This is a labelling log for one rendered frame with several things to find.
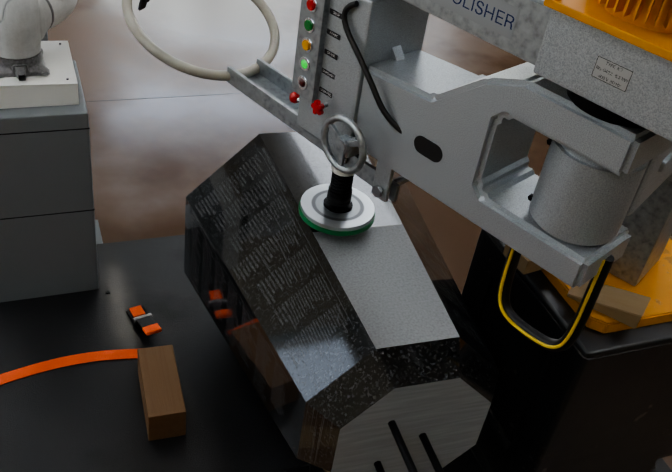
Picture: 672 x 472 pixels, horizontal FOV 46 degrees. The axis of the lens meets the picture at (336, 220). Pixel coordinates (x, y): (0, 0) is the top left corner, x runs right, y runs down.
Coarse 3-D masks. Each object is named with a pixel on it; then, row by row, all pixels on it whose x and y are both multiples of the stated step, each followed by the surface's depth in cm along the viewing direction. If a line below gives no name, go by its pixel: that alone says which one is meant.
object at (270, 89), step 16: (240, 80) 229; (256, 80) 236; (272, 80) 236; (288, 80) 231; (256, 96) 226; (272, 96) 222; (288, 96) 232; (272, 112) 223; (288, 112) 218; (320, 144) 213; (352, 160) 205; (368, 176) 203; (400, 176) 203
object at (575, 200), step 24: (552, 144) 159; (552, 168) 159; (576, 168) 153; (600, 168) 152; (552, 192) 160; (576, 192) 155; (600, 192) 154; (624, 192) 155; (552, 216) 161; (576, 216) 158; (600, 216) 157; (624, 216) 162; (576, 240) 161; (600, 240) 161
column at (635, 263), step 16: (656, 192) 214; (640, 208) 219; (656, 208) 216; (624, 224) 224; (640, 224) 221; (656, 224) 218; (640, 240) 223; (656, 240) 220; (624, 256) 228; (640, 256) 225; (656, 256) 234; (624, 272) 230; (640, 272) 227
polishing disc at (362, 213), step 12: (312, 192) 229; (324, 192) 230; (360, 192) 232; (300, 204) 225; (312, 204) 224; (360, 204) 228; (372, 204) 228; (312, 216) 220; (324, 216) 221; (336, 216) 221; (348, 216) 222; (360, 216) 223; (372, 216) 224; (336, 228) 218; (348, 228) 218; (360, 228) 220
